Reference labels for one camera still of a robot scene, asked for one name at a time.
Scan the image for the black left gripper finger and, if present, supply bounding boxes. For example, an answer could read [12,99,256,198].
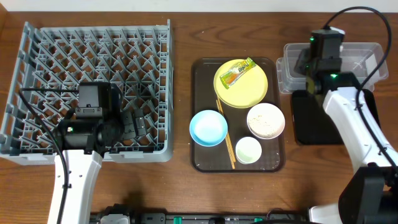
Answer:
[134,109,146,136]
[121,111,136,140]

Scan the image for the pink bowl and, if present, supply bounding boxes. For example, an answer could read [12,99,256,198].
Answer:
[246,103,285,139]

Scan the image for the green orange snack wrapper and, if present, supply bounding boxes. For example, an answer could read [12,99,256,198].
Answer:
[220,57,256,89]

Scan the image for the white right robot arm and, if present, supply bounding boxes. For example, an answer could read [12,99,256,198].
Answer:
[295,48,397,223]

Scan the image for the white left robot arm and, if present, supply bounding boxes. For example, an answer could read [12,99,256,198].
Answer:
[47,108,146,223]

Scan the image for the black waste tray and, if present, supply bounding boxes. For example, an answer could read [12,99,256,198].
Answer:
[292,87,373,149]

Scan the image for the grey dishwasher rack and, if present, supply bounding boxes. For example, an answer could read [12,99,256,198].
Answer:
[1,24,174,166]

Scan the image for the clear plastic bin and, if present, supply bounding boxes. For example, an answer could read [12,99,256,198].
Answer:
[276,42,384,94]

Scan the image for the blue bowl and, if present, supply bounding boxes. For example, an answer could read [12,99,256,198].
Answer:
[189,110,228,147]

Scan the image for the cooked rice leftovers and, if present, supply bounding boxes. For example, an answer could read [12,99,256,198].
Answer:
[248,115,280,139]

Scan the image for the yellow plate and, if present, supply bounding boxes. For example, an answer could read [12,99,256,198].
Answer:
[213,59,268,109]

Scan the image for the wooden chopstick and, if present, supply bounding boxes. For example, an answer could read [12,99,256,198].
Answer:
[217,97,237,164]
[216,99,236,170]

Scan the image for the dark brown serving tray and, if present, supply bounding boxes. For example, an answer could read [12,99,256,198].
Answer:
[190,57,285,173]

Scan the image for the small pale green bowl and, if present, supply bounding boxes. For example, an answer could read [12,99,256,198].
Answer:
[235,137,262,164]

